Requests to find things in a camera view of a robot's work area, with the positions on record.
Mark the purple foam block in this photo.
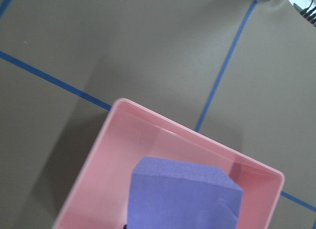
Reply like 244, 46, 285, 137
126, 157, 243, 229

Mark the pink plastic bin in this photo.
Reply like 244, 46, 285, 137
53, 98, 285, 229

